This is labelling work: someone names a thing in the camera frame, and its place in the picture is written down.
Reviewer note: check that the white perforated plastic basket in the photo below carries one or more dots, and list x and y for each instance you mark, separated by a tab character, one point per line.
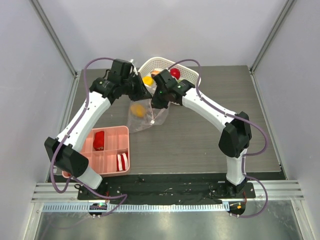
185	70

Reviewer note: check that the red plush fake food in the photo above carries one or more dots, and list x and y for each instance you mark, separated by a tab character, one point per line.
98	141

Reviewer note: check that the pink divided organizer tray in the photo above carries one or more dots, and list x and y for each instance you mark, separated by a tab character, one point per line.
104	162

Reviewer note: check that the right aluminium corner post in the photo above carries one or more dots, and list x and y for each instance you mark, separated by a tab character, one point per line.
284	13

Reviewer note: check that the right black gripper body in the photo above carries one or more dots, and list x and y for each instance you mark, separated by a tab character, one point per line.
158	99

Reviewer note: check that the left aluminium corner post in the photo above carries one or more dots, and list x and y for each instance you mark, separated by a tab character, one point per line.
53	36

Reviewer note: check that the aluminium front rail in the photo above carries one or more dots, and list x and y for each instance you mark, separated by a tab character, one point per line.
273	189

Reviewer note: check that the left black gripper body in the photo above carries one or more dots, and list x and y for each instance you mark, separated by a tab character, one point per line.
134	87

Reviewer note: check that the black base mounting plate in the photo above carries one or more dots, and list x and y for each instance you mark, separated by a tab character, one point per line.
173	191

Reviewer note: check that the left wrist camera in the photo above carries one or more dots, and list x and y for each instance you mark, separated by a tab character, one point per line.
120	69

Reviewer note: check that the orange fake fruit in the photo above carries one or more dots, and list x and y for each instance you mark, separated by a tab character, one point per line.
138	110

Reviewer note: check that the clear pink zip top bag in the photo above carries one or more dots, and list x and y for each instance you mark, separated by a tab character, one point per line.
153	117

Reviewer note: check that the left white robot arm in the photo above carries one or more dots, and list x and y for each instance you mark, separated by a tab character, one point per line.
64	150

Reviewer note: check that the red white striped fake food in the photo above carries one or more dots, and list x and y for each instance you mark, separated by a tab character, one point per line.
122	162

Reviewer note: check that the slotted grey cable duct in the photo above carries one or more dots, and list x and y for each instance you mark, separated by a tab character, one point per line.
97	207

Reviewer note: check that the red fake apple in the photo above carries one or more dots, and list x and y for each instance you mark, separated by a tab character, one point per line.
175	73

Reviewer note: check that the aluminium corner post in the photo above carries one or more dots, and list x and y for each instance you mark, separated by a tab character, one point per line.
284	13
53	36

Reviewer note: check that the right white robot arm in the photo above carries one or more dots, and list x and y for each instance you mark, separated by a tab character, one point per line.
234	128

